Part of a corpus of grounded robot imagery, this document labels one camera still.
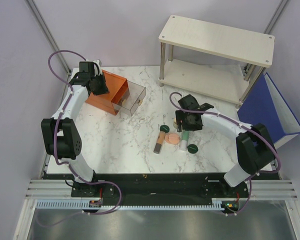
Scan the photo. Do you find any pink powder puff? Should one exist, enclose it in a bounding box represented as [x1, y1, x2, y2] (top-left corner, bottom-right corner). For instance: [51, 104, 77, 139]
[164, 134, 171, 144]
[167, 133, 181, 145]

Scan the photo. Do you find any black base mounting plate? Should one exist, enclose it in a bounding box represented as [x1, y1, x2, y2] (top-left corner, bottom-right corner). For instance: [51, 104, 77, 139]
[67, 172, 251, 207]

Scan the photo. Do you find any green white tube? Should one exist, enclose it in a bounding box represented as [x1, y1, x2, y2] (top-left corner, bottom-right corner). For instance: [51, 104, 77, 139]
[179, 130, 190, 152]

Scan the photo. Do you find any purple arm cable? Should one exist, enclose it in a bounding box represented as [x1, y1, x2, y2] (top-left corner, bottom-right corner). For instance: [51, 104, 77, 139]
[34, 49, 124, 228]
[169, 91, 282, 217]

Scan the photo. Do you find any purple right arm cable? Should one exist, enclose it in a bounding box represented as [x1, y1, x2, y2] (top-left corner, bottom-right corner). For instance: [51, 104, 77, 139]
[169, 91, 282, 217]

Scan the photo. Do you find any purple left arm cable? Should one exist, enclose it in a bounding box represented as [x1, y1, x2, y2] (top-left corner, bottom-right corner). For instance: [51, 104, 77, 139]
[34, 49, 124, 228]

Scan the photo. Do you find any gold lid cream jar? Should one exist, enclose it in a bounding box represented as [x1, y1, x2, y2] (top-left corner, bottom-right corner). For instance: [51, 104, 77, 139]
[173, 118, 177, 129]

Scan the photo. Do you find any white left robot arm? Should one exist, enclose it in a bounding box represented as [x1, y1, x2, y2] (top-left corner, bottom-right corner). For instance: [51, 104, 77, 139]
[41, 60, 109, 197]

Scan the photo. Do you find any aluminium frame rail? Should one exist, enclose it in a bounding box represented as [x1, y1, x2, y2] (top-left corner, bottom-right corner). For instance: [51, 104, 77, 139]
[25, 179, 298, 201]

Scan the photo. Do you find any white two-tier shelf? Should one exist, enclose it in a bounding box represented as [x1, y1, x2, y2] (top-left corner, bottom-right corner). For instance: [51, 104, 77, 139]
[158, 15, 275, 108]

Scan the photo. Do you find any brown foundation tube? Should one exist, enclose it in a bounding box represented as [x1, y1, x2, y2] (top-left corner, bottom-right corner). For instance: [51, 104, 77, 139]
[153, 131, 166, 154]

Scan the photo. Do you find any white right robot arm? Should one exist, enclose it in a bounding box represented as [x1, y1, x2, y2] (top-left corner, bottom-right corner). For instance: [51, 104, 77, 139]
[169, 92, 281, 197]

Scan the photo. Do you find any blue file box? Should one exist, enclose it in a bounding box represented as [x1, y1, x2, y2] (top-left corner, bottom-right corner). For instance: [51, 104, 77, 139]
[237, 73, 300, 149]

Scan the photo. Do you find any orange drawer box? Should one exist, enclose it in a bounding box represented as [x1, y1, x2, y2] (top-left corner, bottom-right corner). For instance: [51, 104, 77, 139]
[85, 70, 129, 116]

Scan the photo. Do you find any white slotted cable duct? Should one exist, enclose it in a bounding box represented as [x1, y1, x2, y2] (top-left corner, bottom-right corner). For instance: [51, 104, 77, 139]
[35, 199, 225, 211]

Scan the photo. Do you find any clear drawer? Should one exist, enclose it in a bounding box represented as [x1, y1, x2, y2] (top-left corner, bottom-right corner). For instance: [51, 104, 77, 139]
[112, 80, 146, 117]
[112, 103, 123, 115]

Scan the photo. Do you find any dark green round compact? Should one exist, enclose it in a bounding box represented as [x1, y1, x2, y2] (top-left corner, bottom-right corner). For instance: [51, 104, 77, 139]
[159, 124, 170, 134]

